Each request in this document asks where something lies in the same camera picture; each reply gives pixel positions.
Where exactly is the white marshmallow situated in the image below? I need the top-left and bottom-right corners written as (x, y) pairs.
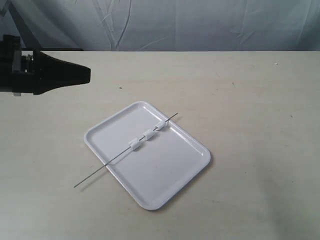
top-left (129, 138), bottom-right (142, 151)
top-left (143, 128), bottom-right (156, 141)
top-left (154, 120), bottom-right (168, 131)

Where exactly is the grey wrinkled backdrop cloth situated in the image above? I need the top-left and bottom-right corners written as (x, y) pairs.
top-left (0, 0), bottom-right (320, 51)

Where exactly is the thin metal skewer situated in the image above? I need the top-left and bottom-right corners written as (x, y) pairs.
top-left (73, 112), bottom-right (179, 189)

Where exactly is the white rectangular plastic tray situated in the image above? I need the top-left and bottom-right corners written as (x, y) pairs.
top-left (84, 101), bottom-right (212, 211)

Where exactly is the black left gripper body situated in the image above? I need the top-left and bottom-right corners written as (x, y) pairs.
top-left (0, 34), bottom-right (34, 96)

